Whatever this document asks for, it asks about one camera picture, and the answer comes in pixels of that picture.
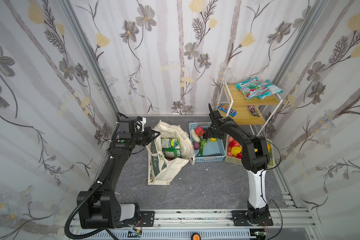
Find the yellow lemon toy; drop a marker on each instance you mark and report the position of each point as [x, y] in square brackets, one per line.
[235, 151]

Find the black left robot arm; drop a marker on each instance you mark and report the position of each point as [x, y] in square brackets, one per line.
[98, 208]

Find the canvas tote bag floral print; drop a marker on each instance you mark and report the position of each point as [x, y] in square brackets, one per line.
[162, 171]

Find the blue plastic basket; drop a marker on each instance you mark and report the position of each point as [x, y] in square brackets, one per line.
[212, 151]

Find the purple onion toy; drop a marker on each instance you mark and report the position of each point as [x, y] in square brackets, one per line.
[196, 146]

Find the red bell pepper toy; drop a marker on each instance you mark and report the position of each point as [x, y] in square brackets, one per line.
[199, 131]

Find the purple candy bag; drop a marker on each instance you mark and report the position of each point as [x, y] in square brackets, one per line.
[253, 111]

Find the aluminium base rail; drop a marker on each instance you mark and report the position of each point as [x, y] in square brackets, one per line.
[225, 224]

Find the blue candy bag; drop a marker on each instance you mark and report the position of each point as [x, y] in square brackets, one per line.
[227, 110]

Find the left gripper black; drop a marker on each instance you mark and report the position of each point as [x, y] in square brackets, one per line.
[147, 136]

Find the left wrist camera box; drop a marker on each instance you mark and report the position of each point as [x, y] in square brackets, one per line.
[132, 126]

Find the green snack packet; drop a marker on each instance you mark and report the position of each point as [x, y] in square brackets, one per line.
[171, 148]

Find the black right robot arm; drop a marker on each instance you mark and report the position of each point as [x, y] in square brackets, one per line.
[255, 158]

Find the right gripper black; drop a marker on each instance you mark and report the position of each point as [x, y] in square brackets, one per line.
[216, 123]

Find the white radish toy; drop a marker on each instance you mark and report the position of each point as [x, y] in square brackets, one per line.
[194, 136]

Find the teal snack packet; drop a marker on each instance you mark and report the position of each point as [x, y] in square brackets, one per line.
[253, 88]

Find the white wire wooden shelf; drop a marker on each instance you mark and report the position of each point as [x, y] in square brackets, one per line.
[232, 97]

